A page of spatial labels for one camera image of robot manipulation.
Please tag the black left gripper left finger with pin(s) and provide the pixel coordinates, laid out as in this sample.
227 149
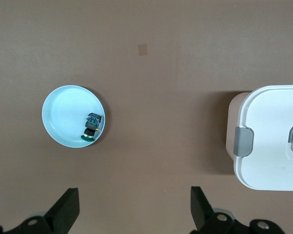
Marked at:
58 217

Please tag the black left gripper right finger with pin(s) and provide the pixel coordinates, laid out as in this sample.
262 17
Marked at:
205 217

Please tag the white lunch box grey clips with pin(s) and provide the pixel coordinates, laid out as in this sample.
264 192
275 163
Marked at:
268 131

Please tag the light blue round plate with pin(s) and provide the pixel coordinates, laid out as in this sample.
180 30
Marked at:
63 114

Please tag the brown tape patch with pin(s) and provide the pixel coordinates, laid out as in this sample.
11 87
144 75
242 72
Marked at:
142 49

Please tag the green push-button switch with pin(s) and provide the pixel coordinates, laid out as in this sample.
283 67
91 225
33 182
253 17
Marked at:
92 124

